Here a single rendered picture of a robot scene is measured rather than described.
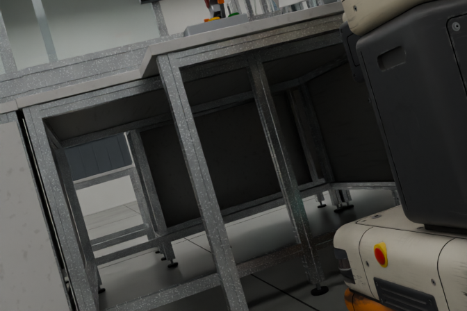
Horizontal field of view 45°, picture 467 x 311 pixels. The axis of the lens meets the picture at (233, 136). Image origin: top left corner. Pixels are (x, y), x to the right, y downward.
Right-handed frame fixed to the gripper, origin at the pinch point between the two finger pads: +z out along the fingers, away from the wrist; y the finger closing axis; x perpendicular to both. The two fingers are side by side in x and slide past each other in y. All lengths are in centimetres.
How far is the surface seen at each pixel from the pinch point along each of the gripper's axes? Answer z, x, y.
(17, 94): 1, 27, 75
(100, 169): 154, -107, 55
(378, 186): 104, 23, -70
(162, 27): 8.8, -8.2, 19.3
